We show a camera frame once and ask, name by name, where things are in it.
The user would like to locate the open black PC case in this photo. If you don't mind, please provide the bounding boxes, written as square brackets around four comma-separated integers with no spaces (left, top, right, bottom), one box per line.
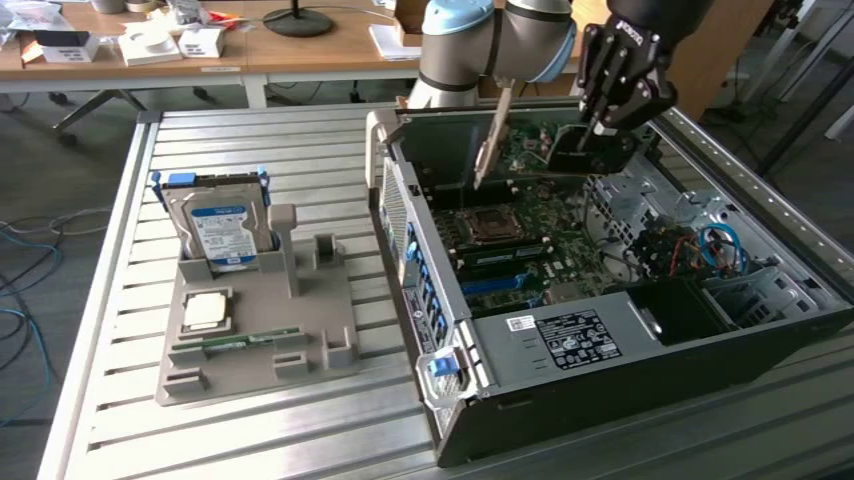
[364,92,854,469]

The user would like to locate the blue expansion slot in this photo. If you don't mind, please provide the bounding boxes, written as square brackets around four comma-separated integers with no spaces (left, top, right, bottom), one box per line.
[461,278,532,297]

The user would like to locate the hard disk blue caddy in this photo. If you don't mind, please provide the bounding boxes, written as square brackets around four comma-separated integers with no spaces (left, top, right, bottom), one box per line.
[149,167,275,274]

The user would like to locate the wooden office desk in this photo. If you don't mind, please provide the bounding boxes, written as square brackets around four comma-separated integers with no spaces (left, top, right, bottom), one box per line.
[0,0,519,146]

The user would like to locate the silver CPU chip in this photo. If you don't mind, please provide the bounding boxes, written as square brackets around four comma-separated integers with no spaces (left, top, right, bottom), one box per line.
[180,293,232,331]

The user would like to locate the white labelled box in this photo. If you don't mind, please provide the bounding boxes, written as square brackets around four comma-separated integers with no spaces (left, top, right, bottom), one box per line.
[177,27,225,59]

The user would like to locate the grey floor cable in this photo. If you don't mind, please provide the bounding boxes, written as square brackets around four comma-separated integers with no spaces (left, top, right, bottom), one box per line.
[0,207,112,237]

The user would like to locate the white box with tape roll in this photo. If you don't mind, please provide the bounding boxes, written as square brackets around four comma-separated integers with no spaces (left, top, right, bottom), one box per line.
[117,22,183,67]

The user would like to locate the white box black top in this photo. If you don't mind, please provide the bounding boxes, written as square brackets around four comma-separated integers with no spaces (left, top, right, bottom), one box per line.
[32,29,101,64]

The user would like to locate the grey printed parts rack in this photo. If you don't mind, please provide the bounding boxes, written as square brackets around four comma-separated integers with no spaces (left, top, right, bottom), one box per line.
[153,202,365,407]

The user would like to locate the wooden cabinet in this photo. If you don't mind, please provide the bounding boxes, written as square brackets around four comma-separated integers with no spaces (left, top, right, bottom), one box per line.
[666,9,779,121]

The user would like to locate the grey chipset heatsink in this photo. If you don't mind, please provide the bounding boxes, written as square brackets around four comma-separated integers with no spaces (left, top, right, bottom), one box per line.
[546,285,583,307]

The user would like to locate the silver power supply unit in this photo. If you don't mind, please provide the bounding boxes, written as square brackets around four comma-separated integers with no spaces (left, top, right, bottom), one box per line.
[456,292,668,396]

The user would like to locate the black round lamp base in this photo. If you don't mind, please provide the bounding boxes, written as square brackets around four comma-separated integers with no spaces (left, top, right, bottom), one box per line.
[261,0,335,39]

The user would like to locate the green motherboard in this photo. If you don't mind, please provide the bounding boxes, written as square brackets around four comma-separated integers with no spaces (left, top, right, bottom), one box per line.
[425,177,628,319]

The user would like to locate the metal CPU socket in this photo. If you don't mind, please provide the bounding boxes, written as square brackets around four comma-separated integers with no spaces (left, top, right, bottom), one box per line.
[459,205,519,246]

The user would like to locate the graphics card black cooler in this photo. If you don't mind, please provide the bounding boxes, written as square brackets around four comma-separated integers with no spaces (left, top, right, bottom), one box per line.
[471,82,639,190]

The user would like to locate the silver disk bay cage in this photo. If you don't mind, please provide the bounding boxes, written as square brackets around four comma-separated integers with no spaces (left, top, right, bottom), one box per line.
[586,147,679,251]

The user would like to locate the blue case latch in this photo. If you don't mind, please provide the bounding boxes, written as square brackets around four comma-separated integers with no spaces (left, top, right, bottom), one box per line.
[429,352,461,379]

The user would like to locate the clear plastic bag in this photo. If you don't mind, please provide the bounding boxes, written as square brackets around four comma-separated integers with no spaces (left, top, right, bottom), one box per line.
[0,0,75,32]

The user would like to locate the blue wire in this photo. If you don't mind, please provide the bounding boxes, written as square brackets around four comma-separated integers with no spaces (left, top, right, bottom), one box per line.
[696,223,750,281]

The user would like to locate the black camera cable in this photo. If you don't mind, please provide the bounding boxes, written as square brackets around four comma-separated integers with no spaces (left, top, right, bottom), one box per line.
[483,7,507,79]

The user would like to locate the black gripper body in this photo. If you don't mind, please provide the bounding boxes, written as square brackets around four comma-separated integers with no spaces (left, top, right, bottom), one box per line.
[599,0,775,56]

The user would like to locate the brown cardboard box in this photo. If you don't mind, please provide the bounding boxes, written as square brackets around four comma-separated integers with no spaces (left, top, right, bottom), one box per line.
[392,0,429,36]

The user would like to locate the blue floor cable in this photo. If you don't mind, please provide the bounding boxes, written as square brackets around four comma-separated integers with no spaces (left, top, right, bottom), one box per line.
[0,232,65,429]

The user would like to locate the white paper stack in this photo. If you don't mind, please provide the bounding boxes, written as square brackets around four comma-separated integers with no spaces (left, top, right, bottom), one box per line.
[368,23,423,62]

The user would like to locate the black wire bundle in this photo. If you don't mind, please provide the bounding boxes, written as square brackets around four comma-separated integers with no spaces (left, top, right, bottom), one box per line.
[583,189,712,281]

